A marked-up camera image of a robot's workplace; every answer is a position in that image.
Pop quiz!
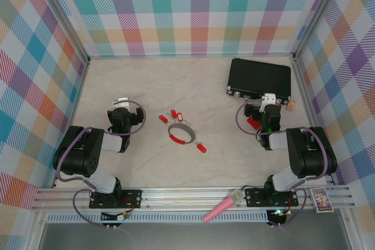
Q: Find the large keyring with red grip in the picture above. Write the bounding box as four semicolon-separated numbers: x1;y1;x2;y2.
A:
167;122;197;146

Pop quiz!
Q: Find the red plastic block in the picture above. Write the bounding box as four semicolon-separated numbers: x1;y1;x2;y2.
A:
247;116;262;131

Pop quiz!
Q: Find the black hard case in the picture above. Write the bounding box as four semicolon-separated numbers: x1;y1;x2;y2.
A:
226;57;292;106

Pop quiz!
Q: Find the purple card box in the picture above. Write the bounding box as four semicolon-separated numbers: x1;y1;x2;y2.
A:
308;187;335;213

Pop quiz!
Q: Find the small power connector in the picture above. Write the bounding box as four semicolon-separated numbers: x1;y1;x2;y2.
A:
268;208;291;227
101;211;131;222

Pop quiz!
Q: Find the pink toy microphone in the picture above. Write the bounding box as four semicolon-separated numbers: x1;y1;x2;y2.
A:
203;189;245;223

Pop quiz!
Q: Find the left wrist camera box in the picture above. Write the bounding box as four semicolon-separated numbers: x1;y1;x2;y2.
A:
112;96;131;108

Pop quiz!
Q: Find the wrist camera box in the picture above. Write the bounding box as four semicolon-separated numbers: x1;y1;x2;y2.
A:
261;93;277;106
112;96;131;108

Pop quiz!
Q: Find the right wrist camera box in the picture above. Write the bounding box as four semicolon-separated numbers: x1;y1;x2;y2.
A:
261;93;277;106

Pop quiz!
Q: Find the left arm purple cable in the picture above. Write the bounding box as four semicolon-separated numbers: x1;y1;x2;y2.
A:
54;100;147;230

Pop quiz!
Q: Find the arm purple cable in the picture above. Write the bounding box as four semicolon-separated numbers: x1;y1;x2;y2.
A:
236;99;330;229
54;100;147;230

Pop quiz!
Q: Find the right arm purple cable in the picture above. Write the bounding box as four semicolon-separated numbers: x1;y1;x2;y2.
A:
236;99;330;229

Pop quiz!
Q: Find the aluminium frame bar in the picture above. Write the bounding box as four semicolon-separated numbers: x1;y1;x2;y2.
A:
51;58;90;189
292;56;338;185
87;53;294;59

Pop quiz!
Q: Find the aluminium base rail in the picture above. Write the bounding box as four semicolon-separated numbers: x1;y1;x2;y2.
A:
32;187;353;211

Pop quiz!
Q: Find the white slotted cable tray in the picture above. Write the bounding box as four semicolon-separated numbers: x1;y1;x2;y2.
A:
46;210;269;224

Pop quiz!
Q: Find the aluminium frame post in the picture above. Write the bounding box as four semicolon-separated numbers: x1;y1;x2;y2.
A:
291;0;349;62
34;0;90;63

